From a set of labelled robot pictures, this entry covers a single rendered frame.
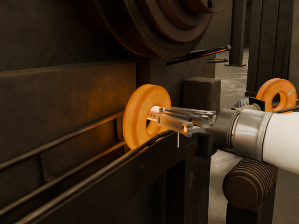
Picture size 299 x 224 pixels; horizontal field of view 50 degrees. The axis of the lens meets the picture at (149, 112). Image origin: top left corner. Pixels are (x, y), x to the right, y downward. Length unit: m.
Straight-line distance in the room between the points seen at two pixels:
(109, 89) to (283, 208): 1.46
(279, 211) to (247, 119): 1.36
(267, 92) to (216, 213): 0.88
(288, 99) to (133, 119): 0.69
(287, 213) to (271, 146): 1.37
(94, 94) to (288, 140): 0.38
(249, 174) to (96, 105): 0.53
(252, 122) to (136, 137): 0.23
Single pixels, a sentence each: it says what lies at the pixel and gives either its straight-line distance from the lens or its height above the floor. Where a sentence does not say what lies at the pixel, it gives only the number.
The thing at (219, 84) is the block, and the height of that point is 0.78.
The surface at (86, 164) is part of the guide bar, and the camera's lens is 0.63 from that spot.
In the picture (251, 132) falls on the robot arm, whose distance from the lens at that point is 0.58.
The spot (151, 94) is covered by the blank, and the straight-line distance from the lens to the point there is 0.68.
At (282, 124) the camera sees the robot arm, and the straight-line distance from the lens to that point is 0.58.
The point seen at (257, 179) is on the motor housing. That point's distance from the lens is 1.01.
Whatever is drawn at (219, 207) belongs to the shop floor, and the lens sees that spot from 1.87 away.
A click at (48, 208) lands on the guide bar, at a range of 0.51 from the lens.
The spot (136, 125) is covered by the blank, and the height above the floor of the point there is 0.75.
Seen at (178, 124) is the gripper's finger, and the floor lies 0.76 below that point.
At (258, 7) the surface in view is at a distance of 4.96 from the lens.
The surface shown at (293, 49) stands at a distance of 3.48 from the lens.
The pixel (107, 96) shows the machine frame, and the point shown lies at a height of 0.80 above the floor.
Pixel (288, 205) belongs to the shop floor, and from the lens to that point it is 2.00.
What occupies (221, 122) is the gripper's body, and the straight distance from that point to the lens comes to 0.61.
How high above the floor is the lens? 0.94
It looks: 14 degrees down
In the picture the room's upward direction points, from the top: straight up
